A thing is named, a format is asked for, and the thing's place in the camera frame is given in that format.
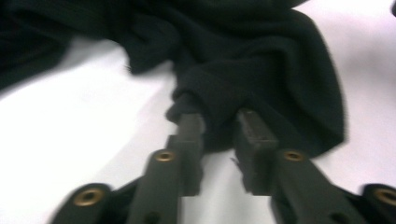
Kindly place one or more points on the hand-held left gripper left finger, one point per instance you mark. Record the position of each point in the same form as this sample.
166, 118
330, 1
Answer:
190, 155

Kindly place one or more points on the black tank top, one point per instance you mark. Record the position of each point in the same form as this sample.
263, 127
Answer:
249, 62

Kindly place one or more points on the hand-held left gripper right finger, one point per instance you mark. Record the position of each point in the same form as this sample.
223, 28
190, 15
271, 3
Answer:
258, 155

